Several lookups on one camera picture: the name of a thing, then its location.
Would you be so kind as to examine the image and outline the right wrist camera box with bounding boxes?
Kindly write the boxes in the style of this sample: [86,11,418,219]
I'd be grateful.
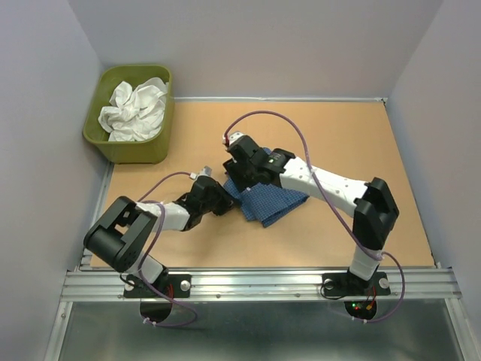
[222,132,244,148]

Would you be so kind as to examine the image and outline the green plastic bin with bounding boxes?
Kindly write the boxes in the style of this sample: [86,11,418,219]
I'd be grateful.
[83,64,175,164]

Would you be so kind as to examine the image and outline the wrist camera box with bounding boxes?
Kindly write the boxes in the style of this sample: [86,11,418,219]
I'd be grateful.
[189,166,212,180]
[222,132,244,148]

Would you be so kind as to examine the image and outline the aluminium mounting rail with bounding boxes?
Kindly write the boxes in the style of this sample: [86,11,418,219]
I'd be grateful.
[45,263,480,360]

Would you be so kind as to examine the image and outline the blue checkered long sleeve shirt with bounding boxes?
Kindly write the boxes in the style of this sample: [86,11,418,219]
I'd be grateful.
[223,171,309,228]

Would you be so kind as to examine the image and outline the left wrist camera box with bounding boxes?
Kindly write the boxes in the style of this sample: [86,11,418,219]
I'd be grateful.
[189,166,212,180]

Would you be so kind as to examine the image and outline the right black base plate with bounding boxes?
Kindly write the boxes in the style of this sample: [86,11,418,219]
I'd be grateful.
[320,271,391,299]

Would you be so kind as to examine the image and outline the white crumpled shirt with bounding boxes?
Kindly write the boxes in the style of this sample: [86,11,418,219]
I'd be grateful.
[98,77,169,142]

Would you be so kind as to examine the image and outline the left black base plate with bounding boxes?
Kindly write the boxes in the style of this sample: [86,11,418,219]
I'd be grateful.
[119,273,192,299]

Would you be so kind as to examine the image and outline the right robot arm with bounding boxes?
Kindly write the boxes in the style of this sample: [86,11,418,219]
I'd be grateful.
[223,132,399,293]

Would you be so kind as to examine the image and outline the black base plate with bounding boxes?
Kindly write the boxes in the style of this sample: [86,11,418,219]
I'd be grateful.
[119,273,192,299]
[320,271,391,299]

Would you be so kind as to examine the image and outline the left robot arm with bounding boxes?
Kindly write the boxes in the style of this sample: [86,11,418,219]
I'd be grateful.
[83,174,240,296]

